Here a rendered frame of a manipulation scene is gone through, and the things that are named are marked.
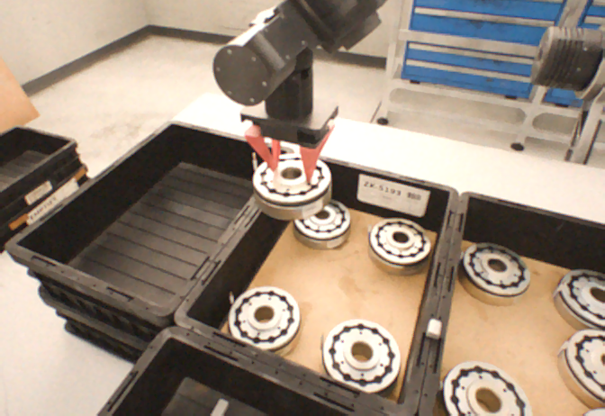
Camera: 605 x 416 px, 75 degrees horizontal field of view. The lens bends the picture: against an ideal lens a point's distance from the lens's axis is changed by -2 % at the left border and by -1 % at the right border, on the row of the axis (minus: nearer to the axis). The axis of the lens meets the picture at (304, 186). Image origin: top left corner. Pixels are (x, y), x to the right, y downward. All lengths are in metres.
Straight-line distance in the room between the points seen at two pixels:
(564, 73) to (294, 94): 1.11
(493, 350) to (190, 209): 0.57
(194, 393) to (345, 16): 0.48
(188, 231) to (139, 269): 0.11
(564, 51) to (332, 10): 1.11
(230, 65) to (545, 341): 0.57
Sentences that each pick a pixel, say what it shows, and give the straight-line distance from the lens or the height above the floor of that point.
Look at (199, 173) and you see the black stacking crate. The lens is 0.90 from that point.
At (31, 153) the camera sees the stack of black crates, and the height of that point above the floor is 0.49.
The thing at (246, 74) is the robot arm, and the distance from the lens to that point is 0.36.
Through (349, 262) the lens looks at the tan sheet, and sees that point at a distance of 0.70.
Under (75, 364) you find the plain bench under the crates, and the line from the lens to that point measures 0.84.
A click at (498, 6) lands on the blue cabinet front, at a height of 0.78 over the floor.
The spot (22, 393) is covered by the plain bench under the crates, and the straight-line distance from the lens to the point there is 0.85.
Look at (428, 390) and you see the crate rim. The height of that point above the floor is 0.93.
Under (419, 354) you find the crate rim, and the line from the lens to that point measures 0.52.
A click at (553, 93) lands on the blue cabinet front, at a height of 0.37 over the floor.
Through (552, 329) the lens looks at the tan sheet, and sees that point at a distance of 0.72.
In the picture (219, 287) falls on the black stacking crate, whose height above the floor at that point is 0.90.
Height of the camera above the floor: 1.37
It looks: 40 degrees down
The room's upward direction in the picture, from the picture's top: straight up
